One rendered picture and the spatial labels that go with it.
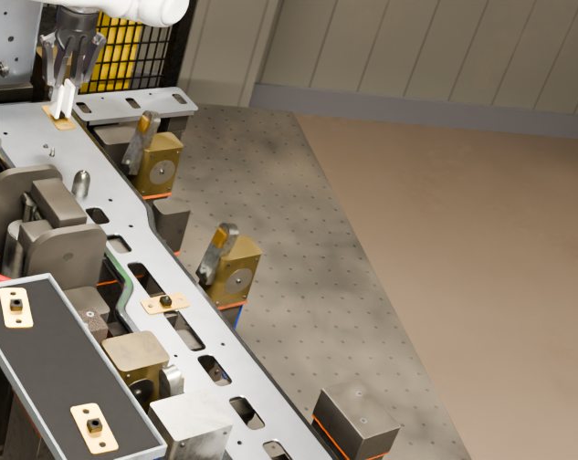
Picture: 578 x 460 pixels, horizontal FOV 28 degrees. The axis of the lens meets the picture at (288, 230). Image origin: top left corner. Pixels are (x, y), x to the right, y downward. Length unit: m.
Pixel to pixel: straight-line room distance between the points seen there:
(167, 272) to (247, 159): 1.01
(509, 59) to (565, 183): 0.59
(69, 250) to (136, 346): 0.18
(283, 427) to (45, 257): 0.46
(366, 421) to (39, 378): 0.56
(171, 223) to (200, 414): 0.68
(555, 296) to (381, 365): 1.88
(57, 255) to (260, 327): 0.79
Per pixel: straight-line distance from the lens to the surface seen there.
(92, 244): 1.84
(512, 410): 3.72
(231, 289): 2.13
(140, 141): 2.31
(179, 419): 1.65
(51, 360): 1.62
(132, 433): 1.55
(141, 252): 2.11
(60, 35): 2.16
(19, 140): 2.35
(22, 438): 1.69
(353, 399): 1.90
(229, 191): 2.90
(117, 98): 2.56
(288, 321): 2.54
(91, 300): 1.85
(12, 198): 1.94
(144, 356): 1.78
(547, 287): 4.35
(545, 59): 5.19
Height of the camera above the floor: 2.26
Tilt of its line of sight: 34 degrees down
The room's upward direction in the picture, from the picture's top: 18 degrees clockwise
